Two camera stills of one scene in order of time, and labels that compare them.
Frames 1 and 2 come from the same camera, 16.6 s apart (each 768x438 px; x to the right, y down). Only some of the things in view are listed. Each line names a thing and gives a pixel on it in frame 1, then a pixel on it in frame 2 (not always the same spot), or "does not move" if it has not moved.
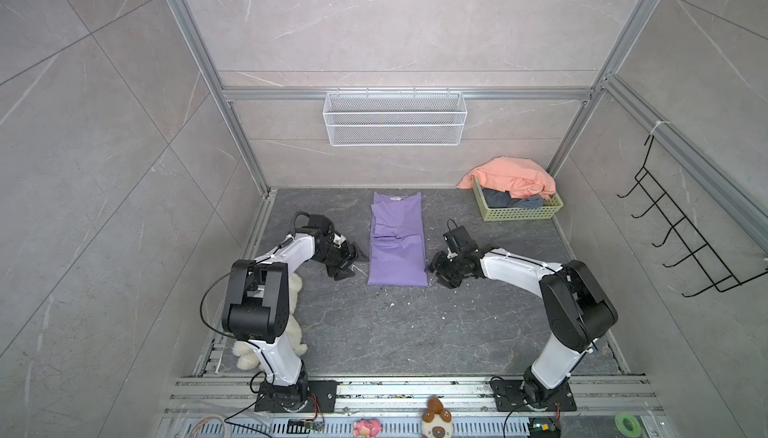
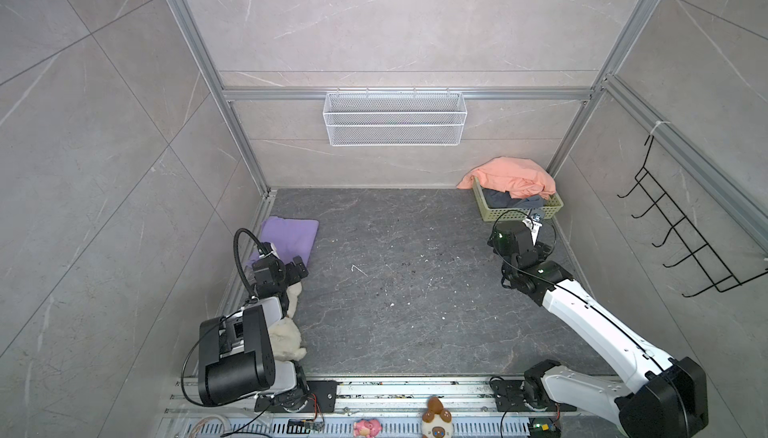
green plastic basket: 539,212 does not move
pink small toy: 366,428 does not move
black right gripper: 436,264 → 543,250
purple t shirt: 398,255 → 291,238
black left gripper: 349,258 → 289,271
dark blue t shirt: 500,198 does not move
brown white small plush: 436,421 does not move
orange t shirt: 518,176 does not move
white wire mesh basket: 396,118 does not move
